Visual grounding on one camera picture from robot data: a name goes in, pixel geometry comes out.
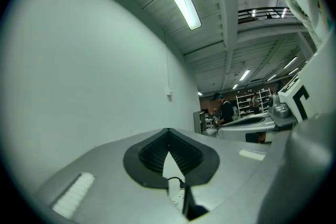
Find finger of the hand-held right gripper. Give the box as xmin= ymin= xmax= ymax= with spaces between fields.
xmin=216 ymin=122 xmax=276 ymax=144
xmin=224 ymin=113 xmax=271 ymax=126

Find white power strip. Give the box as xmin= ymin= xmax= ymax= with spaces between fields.
xmin=169 ymin=188 xmax=187 ymax=216

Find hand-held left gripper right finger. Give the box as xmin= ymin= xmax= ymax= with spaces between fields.
xmin=169 ymin=127 xmax=272 ymax=224

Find white shelving unit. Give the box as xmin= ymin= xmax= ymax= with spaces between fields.
xmin=235 ymin=88 xmax=272 ymax=116

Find distant ceiling lights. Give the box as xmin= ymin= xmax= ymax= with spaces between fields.
xmin=196 ymin=56 xmax=300 ymax=97

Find grey cabinet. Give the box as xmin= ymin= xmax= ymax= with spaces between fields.
xmin=193 ymin=110 xmax=218 ymax=137

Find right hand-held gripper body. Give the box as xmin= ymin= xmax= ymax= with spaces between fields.
xmin=267 ymin=31 xmax=334 ymax=131

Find black cable loop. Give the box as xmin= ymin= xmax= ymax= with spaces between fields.
xmin=167 ymin=176 xmax=186 ymax=189

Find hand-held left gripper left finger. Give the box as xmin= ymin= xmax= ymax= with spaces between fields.
xmin=36 ymin=127 xmax=188 ymax=224

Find black railing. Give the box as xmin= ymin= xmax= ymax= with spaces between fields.
xmin=237 ymin=7 xmax=292 ymax=25

